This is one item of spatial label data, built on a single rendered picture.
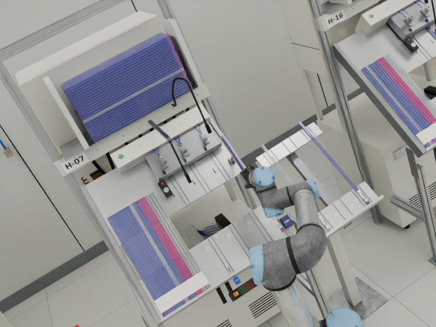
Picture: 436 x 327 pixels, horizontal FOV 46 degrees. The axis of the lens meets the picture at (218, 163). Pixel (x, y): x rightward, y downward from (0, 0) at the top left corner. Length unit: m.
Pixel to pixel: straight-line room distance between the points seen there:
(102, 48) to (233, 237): 1.04
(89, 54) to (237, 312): 1.50
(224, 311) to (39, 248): 1.86
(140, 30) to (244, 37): 1.78
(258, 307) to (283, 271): 1.33
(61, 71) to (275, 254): 1.35
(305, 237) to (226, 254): 0.79
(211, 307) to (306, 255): 1.26
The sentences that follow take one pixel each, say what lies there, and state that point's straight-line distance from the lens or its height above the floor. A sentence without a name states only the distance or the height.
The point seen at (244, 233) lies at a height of 0.81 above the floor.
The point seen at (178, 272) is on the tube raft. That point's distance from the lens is 2.29.
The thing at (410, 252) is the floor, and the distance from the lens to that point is 3.18.
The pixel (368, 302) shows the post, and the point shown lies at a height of 0.01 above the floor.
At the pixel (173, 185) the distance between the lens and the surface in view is 2.40.
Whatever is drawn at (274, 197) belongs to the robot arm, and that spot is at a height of 1.11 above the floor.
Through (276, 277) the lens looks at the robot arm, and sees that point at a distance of 1.60.
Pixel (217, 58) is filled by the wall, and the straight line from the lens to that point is 4.08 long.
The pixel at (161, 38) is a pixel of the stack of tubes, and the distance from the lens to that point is 2.33.
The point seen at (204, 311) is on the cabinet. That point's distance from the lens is 2.75.
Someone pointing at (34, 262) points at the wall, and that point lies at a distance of 4.26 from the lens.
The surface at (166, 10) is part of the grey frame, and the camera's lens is 2.38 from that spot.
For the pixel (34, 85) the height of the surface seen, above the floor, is 1.69.
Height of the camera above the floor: 2.18
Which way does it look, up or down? 28 degrees down
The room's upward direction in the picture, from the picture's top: 24 degrees counter-clockwise
